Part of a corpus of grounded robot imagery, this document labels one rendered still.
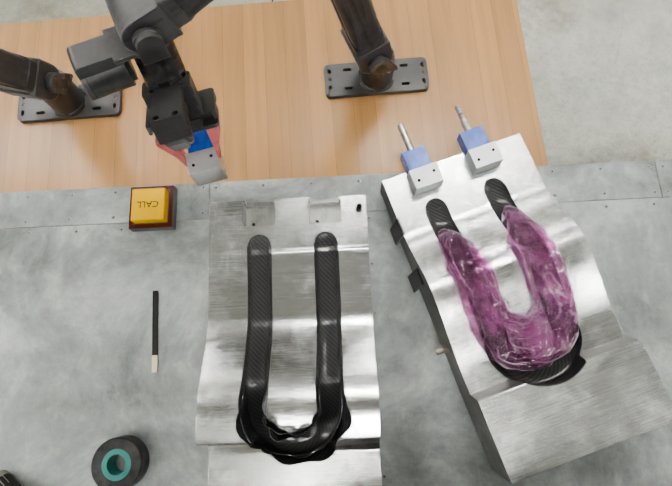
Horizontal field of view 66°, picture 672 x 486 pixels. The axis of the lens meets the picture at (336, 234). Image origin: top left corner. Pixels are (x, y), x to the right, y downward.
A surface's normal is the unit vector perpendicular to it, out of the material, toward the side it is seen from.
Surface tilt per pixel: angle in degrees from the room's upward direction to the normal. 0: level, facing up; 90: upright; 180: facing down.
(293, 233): 0
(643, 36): 0
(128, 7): 13
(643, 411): 0
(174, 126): 62
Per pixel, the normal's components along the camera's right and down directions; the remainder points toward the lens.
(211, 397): -0.04, -0.53
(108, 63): 0.42, 0.88
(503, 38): -0.04, -0.25
